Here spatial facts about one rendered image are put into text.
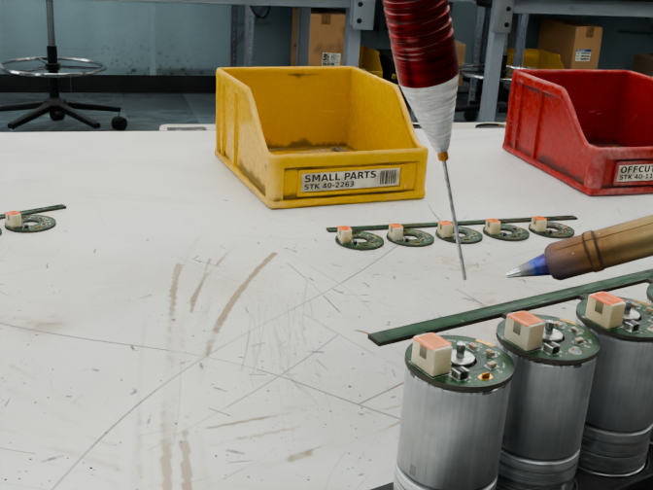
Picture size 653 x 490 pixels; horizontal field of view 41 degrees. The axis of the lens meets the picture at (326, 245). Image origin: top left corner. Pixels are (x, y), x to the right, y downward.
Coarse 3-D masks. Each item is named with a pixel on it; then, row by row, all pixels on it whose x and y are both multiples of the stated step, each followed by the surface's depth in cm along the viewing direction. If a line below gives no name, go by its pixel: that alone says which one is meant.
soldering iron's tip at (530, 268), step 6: (534, 258) 18; (540, 258) 18; (522, 264) 18; (528, 264) 18; (534, 264) 18; (540, 264) 18; (546, 264) 18; (510, 270) 18; (516, 270) 18; (522, 270) 18; (528, 270) 18; (534, 270) 18; (540, 270) 18; (546, 270) 18; (510, 276) 18; (516, 276) 18; (522, 276) 18; (528, 276) 18
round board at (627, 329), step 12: (624, 300) 24; (636, 300) 24; (576, 312) 23; (648, 312) 23; (588, 324) 22; (624, 324) 22; (636, 324) 22; (648, 324) 22; (624, 336) 22; (636, 336) 22; (648, 336) 22
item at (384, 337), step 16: (640, 272) 26; (576, 288) 24; (592, 288) 25; (608, 288) 25; (496, 304) 23; (512, 304) 23; (528, 304) 23; (544, 304) 23; (432, 320) 22; (448, 320) 22; (464, 320) 22; (480, 320) 22; (368, 336) 21; (384, 336) 21; (400, 336) 21
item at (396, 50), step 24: (384, 0) 15; (408, 0) 14; (432, 0) 14; (408, 24) 15; (432, 24) 14; (408, 48) 15; (432, 48) 15; (408, 72) 15; (432, 72) 15; (456, 72) 15
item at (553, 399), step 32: (512, 352) 21; (512, 384) 21; (544, 384) 21; (576, 384) 21; (512, 416) 21; (544, 416) 21; (576, 416) 21; (512, 448) 22; (544, 448) 21; (576, 448) 22; (512, 480) 22; (544, 480) 22
